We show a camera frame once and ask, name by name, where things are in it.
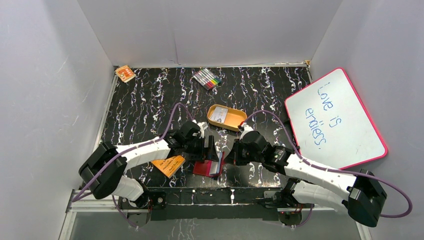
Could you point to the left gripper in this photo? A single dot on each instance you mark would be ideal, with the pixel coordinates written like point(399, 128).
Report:
point(211, 148)

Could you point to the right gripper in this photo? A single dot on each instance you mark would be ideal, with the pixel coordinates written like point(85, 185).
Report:
point(233, 157)

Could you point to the red card holder wallet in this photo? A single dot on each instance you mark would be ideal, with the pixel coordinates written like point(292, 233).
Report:
point(210, 168)

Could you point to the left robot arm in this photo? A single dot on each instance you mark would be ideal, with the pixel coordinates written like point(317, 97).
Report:
point(103, 172)

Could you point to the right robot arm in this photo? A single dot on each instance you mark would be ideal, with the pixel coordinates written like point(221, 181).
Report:
point(358, 194)

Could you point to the white card in tray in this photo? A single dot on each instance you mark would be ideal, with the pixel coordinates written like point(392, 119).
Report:
point(219, 114)

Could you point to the small orange card box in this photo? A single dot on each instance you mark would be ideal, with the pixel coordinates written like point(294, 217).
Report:
point(125, 73)

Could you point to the orange book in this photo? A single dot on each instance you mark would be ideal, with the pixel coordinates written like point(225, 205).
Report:
point(170, 165)

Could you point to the orange oval tray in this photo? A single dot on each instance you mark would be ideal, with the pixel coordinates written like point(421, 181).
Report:
point(233, 119)

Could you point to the pack of coloured markers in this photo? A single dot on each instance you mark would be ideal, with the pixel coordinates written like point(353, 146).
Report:
point(207, 78)

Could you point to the pink framed whiteboard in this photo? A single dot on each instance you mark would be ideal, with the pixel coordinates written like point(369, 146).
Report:
point(331, 124)

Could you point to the black metal base rail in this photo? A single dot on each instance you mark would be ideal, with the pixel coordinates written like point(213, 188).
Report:
point(169, 203)

